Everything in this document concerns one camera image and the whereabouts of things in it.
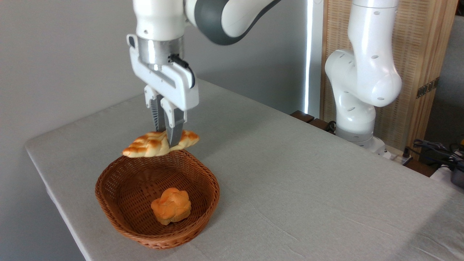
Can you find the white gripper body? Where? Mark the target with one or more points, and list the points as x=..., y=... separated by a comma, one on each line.
x=170, y=85

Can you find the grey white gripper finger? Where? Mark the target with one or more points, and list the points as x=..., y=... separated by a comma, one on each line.
x=156, y=112
x=174, y=127

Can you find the long braided bread loaf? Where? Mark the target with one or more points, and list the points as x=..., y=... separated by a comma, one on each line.
x=148, y=145

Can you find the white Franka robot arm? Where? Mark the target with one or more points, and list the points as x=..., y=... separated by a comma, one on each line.
x=366, y=72

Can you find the round knotted bread bun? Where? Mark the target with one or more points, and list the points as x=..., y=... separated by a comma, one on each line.
x=171, y=206

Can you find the brown wicker basket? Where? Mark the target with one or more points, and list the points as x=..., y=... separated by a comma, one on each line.
x=123, y=188

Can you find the grey tablecloth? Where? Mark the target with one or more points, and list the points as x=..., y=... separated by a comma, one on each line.
x=326, y=203

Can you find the white power strip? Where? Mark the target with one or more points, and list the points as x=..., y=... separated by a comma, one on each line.
x=396, y=156

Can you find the dark metal screen hinge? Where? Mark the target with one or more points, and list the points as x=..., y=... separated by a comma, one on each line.
x=427, y=87

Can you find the white vertical frame strip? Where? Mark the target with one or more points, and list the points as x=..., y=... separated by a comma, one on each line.
x=311, y=54

